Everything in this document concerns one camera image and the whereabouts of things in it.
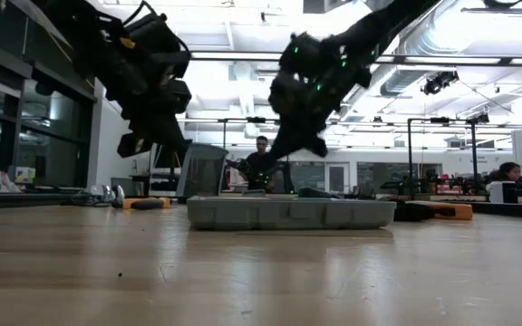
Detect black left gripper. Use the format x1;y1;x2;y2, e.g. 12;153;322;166
106;67;189;159

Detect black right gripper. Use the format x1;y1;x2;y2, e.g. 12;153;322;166
267;49;373;161

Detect orange-handled pliers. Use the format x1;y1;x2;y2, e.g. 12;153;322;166
121;196;172;211

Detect grey plastic tool case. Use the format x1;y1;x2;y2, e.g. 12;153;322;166
186;194;398;232

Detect black computer monitor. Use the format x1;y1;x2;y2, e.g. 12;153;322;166
153;151;188;170

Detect white glass door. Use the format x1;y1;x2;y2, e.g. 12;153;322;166
325;162;349;195

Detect black background desk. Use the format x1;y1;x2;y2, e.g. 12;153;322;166
129;173;181;197

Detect ceiling light strip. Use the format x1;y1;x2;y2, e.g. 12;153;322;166
376;54;522;66
191;52;283;62

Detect small white carton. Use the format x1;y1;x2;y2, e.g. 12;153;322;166
14;166;37;185

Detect cluttered background workbench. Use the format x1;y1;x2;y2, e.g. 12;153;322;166
381;169;491;203

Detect black ceiling spotlights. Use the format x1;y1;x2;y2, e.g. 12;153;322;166
420;70;461;97

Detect white box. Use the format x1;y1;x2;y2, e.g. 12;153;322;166
489;180;519;205

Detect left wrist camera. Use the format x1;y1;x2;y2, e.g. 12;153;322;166
165;79;193;115

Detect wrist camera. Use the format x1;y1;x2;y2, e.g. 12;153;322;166
268;74;310;117
165;79;193;115

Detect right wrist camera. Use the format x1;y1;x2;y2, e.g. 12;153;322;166
268;74;310;117

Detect silver ventilation duct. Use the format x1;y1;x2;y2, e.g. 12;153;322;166
380;67;430;99

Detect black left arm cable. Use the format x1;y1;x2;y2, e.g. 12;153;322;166
122;0;192;53

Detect black metal rig frame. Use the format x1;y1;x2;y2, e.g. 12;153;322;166
0;192;522;221

